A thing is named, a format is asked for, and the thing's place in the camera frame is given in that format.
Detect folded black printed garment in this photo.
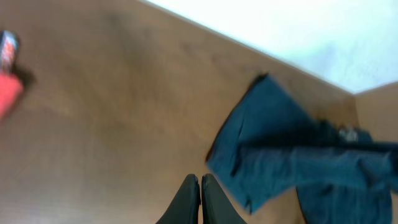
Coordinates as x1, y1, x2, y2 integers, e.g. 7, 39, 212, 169
1, 30, 19, 72

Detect dark blue denim shorts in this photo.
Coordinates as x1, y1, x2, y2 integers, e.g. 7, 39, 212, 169
206, 75, 397, 223

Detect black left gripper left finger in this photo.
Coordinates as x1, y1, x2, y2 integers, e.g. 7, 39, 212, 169
156, 174, 201, 224

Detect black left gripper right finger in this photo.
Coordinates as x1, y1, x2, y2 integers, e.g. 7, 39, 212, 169
201, 174, 246, 224

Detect folded red t-shirt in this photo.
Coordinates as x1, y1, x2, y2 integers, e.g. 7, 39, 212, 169
0, 72, 24, 118

